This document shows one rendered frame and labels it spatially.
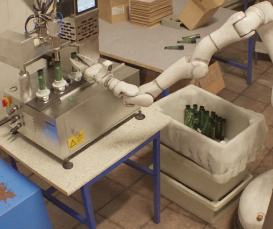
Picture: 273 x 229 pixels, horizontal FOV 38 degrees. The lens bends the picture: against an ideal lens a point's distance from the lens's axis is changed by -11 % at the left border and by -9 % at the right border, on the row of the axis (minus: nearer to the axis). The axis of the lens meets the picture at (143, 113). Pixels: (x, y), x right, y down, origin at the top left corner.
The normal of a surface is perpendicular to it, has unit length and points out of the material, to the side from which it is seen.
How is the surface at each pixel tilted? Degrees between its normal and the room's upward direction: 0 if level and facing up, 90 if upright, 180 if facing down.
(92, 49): 90
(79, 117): 90
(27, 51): 90
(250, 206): 34
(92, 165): 0
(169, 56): 0
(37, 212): 90
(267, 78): 0
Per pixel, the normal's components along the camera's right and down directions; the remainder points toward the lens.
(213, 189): -0.73, 0.47
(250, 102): -0.04, -0.85
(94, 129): 0.77, 0.31
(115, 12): 0.53, 0.43
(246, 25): -0.14, 0.28
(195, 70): -0.07, 0.54
